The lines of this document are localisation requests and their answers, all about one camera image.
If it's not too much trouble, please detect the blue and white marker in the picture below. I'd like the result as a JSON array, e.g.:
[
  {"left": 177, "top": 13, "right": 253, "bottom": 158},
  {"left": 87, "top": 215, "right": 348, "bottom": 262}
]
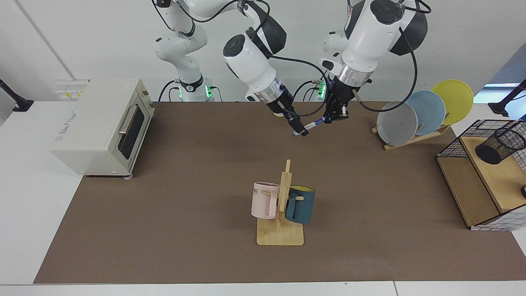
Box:
[{"left": 292, "top": 117, "right": 328, "bottom": 136}]

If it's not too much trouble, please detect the black mesh pen holder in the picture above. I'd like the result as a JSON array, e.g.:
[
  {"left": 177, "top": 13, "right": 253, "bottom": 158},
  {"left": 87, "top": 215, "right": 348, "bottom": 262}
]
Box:
[{"left": 475, "top": 127, "right": 526, "bottom": 165}]

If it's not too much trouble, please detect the grey plate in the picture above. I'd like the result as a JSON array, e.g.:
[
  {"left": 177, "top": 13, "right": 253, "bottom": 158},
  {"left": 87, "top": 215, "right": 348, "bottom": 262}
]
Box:
[{"left": 377, "top": 102, "right": 418, "bottom": 146}]

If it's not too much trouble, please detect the wooden plate rack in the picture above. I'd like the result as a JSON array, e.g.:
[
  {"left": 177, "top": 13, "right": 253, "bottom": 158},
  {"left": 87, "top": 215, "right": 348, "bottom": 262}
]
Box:
[{"left": 371, "top": 123, "right": 451, "bottom": 151}]

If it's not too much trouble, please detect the dark teal cup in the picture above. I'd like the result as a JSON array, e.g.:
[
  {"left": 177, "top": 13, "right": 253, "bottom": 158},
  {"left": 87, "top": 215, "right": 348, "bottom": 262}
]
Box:
[{"left": 285, "top": 186, "right": 316, "bottom": 224}]

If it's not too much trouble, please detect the pink cup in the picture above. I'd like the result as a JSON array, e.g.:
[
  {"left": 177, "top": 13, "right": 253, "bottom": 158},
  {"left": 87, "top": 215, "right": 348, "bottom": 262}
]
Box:
[{"left": 251, "top": 182, "right": 281, "bottom": 220}]

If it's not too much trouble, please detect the light blue plate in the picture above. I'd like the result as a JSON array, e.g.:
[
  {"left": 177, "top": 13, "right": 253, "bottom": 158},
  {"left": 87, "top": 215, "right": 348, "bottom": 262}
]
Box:
[{"left": 405, "top": 90, "right": 446, "bottom": 136}]

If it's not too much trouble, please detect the wooden cup stand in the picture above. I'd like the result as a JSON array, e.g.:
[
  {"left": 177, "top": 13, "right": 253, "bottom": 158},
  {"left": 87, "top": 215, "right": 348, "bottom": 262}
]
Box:
[{"left": 257, "top": 160, "right": 305, "bottom": 246}]

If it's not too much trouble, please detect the yellow plate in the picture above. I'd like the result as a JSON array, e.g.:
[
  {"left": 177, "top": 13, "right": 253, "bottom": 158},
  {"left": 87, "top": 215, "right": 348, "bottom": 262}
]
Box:
[{"left": 431, "top": 79, "right": 474, "bottom": 126}]

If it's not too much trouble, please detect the brown table cloth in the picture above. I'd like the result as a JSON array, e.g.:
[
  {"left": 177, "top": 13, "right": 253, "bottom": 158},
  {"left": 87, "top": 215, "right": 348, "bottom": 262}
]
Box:
[{"left": 34, "top": 102, "right": 526, "bottom": 284}]

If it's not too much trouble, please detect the black clamp stand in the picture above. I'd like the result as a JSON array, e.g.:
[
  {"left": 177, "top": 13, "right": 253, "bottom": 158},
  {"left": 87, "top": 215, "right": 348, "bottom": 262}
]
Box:
[
  {"left": 488, "top": 79, "right": 526, "bottom": 118},
  {"left": 0, "top": 79, "right": 34, "bottom": 112}
]

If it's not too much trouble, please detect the pale toaster oven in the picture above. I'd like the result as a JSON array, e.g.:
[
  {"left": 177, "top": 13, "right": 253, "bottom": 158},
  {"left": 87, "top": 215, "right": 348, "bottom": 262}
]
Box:
[{"left": 49, "top": 78, "right": 155, "bottom": 178}]

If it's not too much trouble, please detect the black base cable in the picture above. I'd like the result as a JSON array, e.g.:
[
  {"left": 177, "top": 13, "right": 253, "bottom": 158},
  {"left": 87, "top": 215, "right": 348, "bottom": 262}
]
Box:
[
  {"left": 291, "top": 79, "right": 325, "bottom": 102},
  {"left": 158, "top": 79, "right": 178, "bottom": 102}
]

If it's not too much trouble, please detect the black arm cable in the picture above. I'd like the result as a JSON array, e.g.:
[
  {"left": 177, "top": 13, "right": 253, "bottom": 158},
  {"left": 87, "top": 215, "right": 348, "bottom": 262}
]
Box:
[
  {"left": 353, "top": 23, "right": 419, "bottom": 113},
  {"left": 263, "top": 54, "right": 331, "bottom": 118}
]

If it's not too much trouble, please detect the wire basket with wooden floor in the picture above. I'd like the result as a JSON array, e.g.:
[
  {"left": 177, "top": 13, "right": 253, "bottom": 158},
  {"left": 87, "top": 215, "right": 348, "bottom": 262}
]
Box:
[{"left": 436, "top": 119, "right": 526, "bottom": 231}]

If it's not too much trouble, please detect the white wall socket strip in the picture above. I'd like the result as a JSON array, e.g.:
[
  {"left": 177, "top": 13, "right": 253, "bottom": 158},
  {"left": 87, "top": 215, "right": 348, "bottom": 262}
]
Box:
[{"left": 53, "top": 79, "right": 90, "bottom": 100}]

